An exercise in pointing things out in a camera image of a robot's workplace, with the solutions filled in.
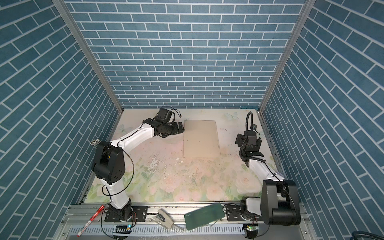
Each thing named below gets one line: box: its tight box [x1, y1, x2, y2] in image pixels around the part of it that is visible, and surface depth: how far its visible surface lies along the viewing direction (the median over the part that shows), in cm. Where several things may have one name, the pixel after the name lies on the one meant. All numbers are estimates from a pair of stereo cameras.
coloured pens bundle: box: [90, 138, 101, 147], surface depth 82 cm
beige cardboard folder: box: [183, 119, 221, 158], surface depth 102 cm
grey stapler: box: [150, 208, 174, 229], surface depth 72 cm
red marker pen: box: [77, 205, 105, 237], surface depth 72 cm
